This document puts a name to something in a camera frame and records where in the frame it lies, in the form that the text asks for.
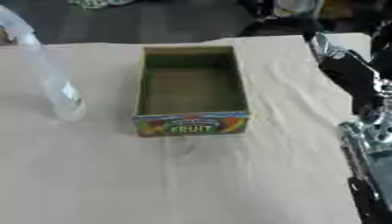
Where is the clear plastic bottle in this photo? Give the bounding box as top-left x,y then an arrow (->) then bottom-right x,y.
0,4 -> 89,123

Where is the tan cardboard box green inside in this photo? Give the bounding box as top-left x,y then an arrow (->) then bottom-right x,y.
131,45 -> 253,138

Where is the green white patterned bag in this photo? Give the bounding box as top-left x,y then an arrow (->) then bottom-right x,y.
67,0 -> 135,9

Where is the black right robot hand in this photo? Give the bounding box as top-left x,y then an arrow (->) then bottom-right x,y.
303,20 -> 392,116

